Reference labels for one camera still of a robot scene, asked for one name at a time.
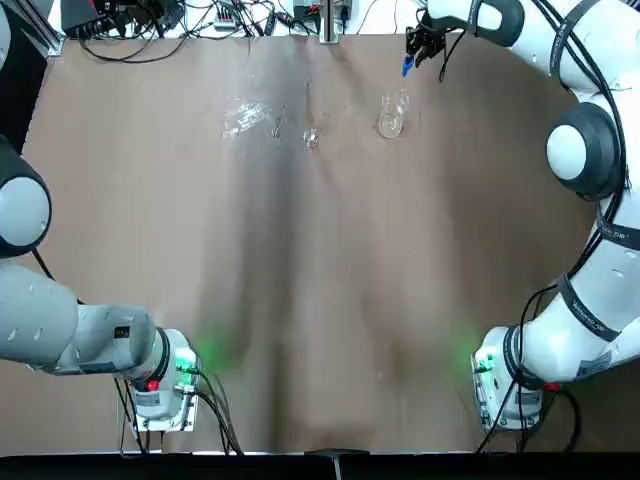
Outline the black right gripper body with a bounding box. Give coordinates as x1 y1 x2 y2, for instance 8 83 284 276
417 19 447 51

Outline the clear glass graduated cylinder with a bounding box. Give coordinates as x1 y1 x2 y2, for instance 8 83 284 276
301 74 322 152

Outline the clear glass beaker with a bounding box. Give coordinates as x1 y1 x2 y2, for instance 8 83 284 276
376 87 414 140

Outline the black stepped device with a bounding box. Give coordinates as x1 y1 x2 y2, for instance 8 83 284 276
291 0 360 22

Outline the black computer with red logo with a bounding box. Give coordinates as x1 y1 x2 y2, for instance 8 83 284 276
60 0 124 39

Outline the aluminium frame post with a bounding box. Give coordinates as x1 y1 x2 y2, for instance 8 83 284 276
35 0 65 57
318 0 347 45

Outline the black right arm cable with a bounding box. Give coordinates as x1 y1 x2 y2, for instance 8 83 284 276
438 0 634 391

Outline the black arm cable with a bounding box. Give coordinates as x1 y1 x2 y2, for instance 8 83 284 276
438 0 634 391
29 247 87 307

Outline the black looped desk cable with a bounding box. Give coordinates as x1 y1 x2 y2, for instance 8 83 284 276
78 32 189 65

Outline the black right base cable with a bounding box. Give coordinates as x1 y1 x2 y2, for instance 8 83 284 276
474 384 584 454

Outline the black base cable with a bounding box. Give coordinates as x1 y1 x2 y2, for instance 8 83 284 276
474 384 584 454
113 367 247 457

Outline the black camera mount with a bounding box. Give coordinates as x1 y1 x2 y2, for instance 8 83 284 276
303 446 372 480

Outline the black left base cable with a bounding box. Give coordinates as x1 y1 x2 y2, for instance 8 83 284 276
113 367 247 457

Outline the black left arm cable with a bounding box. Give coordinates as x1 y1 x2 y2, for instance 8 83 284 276
29 247 87 307

